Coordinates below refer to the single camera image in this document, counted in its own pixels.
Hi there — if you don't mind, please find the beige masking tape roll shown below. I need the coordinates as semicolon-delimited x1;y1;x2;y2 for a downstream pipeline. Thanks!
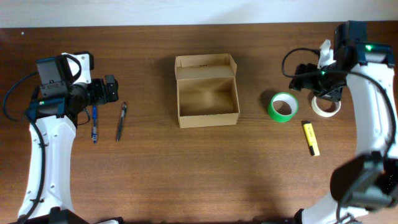
311;96;341;118

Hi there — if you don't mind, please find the green tape roll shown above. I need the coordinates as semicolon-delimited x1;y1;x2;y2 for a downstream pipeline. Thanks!
267;92;299;123

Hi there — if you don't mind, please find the yellow highlighter marker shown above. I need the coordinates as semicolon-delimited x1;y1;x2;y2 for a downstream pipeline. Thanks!
302;121;320;156

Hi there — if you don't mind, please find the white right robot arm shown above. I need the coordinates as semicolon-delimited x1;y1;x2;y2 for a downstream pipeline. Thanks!
289;21;397;223

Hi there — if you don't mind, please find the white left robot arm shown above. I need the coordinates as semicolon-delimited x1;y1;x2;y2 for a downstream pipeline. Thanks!
18;52;119;223

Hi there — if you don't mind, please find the black pen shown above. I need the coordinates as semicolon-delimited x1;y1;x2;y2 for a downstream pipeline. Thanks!
116;102;127;142

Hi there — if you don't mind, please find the blue pen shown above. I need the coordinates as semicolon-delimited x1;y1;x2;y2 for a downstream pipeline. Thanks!
91;105;97;144

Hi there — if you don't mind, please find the open cardboard box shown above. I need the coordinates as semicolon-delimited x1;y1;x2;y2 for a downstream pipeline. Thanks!
175;54;240;128

